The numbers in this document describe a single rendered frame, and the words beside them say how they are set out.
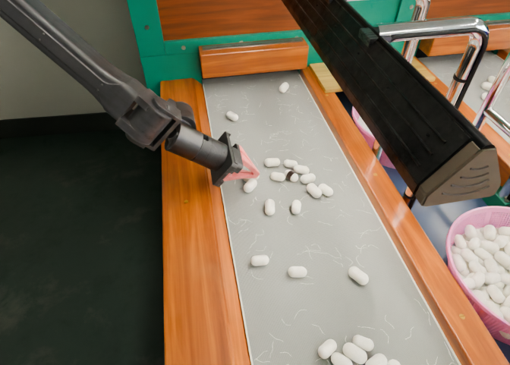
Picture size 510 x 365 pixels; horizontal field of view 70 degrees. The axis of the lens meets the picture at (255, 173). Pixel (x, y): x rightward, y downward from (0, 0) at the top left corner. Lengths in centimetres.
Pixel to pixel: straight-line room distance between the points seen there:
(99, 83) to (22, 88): 166
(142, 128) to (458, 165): 47
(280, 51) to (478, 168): 76
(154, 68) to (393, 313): 85
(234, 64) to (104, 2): 103
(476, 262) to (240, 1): 81
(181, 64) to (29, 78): 127
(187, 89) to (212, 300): 63
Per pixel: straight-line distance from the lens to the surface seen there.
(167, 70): 110
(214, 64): 103
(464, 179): 38
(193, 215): 71
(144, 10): 104
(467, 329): 67
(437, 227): 89
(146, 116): 62
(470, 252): 78
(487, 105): 96
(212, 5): 105
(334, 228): 73
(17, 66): 222
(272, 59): 105
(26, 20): 67
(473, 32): 58
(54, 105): 229
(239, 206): 75
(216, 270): 64
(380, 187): 79
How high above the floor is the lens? 131
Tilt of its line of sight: 45 degrees down
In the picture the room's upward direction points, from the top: straight up
